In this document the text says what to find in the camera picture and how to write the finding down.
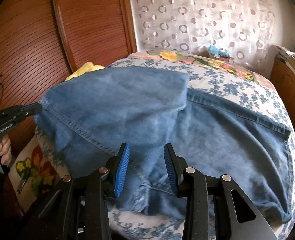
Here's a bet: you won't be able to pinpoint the blue denim jeans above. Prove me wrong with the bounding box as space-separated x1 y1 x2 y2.
35 66 293 223

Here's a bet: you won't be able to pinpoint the person left hand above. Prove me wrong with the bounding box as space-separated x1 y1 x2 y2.
0 135 12 166

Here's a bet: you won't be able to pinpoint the blue floral white quilt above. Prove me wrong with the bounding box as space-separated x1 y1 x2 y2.
34 57 295 240

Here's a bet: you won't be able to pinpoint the pink floral blanket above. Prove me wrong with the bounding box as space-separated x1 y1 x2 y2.
10 51 275 213

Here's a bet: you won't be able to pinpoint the wooden louvered wardrobe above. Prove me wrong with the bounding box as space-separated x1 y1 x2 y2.
0 0 138 156

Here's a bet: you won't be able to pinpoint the wooden side cabinet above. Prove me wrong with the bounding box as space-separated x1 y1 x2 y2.
270 57 295 130

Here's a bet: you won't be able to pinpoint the circle pattern sheer curtain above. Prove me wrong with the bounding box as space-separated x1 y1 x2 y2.
131 0 275 68

